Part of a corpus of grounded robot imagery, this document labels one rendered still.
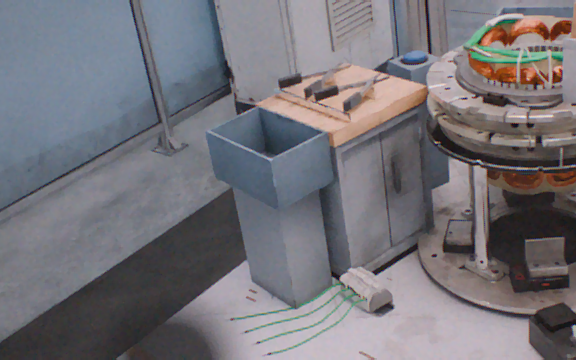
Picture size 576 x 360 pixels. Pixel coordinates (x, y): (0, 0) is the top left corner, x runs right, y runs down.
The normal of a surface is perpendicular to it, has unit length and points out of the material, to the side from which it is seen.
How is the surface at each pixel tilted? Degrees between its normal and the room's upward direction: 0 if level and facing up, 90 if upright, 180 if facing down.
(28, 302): 0
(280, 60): 91
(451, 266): 0
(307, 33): 90
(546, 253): 90
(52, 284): 0
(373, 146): 90
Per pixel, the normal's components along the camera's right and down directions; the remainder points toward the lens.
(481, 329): -0.15, -0.87
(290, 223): 0.62, 0.29
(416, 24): 0.22, 0.44
